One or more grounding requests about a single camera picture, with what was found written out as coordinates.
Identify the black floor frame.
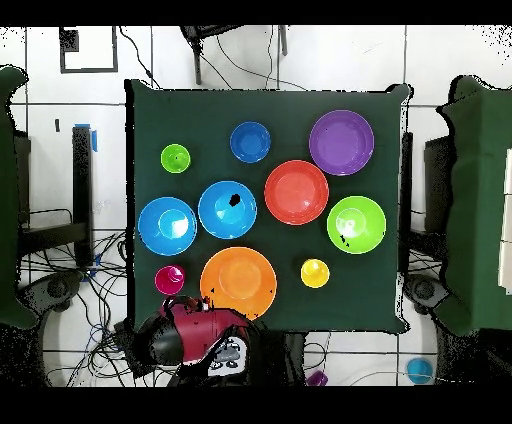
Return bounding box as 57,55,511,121
58,26,119,74

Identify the tangle of cables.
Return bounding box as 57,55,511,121
19,229,177,388

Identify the black floor cable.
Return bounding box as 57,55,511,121
118,26,161,90

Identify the black table frame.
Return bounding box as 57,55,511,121
17,125,95,267
399,131,453,273

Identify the purple bowl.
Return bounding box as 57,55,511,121
308,109,376,177

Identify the purple cup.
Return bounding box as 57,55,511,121
305,369,329,388

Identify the green cloth side table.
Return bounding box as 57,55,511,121
433,75,512,337
0,65,39,331

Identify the orange-red shallow bowl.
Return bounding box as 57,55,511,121
263,159,330,226

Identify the large yellow-orange bowl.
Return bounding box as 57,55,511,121
199,246,278,321

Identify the red cup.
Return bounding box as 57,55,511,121
154,264,186,296

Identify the blue cup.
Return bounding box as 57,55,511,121
405,357,434,385

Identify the yellow cup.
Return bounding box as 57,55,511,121
300,258,331,289

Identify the green bowl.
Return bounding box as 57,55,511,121
326,195,388,255

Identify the dark green tablecloth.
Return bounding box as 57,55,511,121
124,78,413,335

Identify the small dark blue bowl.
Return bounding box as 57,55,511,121
229,121,272,164

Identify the light blue bowl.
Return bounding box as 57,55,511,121
137,196,198,257
197,180,258,240

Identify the green cup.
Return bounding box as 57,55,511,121
160,143,192,175

